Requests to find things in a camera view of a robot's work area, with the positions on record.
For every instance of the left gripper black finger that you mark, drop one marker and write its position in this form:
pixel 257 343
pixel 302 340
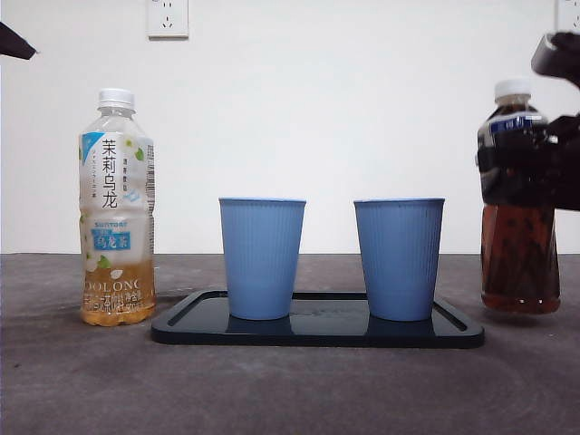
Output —
pixel 11 43

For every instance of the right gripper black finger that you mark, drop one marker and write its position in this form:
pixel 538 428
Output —
pixel 516 188

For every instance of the dark oolong tea bottle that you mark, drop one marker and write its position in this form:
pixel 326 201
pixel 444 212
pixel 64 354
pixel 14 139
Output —
pixel 521 263

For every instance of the jasmine oolong tea bottle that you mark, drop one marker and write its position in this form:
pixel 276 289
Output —
pixel 118 290

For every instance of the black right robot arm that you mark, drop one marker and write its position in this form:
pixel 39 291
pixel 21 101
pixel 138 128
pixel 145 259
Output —
pixel 566 172

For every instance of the blue ribbed plastic cup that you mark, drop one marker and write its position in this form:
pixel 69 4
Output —
pixel 260 263
pixel 399 263

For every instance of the dark teal rectangular tray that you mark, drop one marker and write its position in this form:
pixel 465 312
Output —
pixel 326 333

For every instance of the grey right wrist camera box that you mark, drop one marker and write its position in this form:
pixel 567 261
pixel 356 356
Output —
pixel 544 56

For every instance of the white wall socket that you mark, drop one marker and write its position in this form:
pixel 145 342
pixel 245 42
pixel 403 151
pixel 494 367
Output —
pixel 568 16
pixel 167 20

